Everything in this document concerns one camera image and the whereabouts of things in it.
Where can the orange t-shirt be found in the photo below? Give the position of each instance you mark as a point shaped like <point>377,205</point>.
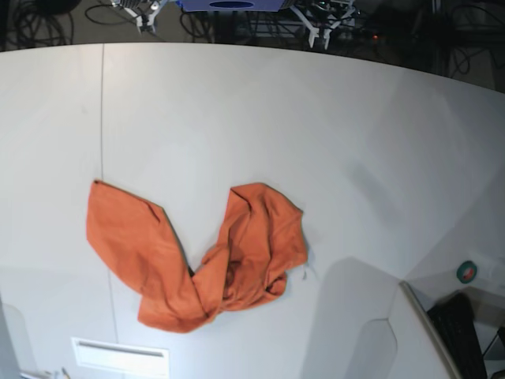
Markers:
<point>259,241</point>

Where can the blue box with oval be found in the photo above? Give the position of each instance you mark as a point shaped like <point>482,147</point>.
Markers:
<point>232,5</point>

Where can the green tape roll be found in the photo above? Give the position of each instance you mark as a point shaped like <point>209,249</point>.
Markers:
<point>466,272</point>

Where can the black keyboard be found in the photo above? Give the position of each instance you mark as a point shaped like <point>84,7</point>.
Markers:
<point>453,320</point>

